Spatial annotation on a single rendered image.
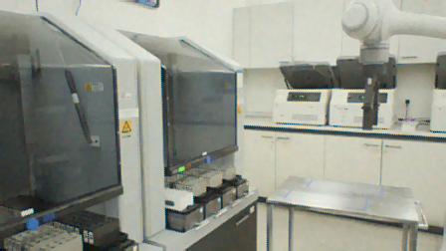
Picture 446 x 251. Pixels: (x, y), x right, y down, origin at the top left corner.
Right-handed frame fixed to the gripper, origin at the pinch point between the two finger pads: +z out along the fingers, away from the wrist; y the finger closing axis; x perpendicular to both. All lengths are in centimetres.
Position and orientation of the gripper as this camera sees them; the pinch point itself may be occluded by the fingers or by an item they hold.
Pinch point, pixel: (370, 125)
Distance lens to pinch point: 129.8
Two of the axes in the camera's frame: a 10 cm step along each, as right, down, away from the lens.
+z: 0.1, 9.9, 1.3
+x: -8.7, -0.6, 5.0
